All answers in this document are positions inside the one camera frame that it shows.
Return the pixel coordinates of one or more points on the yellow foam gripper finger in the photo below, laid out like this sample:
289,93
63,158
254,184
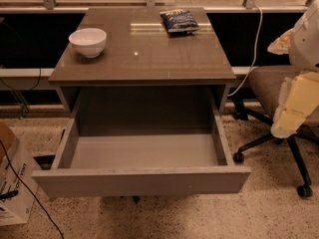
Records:
298,99
281,44

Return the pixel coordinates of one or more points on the grey top drawer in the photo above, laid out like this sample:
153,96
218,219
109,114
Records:
138,141

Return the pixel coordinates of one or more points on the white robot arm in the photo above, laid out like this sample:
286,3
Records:
304,41

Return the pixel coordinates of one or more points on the brown office chair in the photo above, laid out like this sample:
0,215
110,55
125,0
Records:
265,82

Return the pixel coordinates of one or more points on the blue chip bag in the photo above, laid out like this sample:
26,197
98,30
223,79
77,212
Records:
179,21

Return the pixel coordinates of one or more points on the grey cabinet desk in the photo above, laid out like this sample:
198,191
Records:
140,51

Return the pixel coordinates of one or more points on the white ceramic bowl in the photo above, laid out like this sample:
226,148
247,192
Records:
89,42

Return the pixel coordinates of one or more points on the cardboard box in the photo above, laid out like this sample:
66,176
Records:
16,166

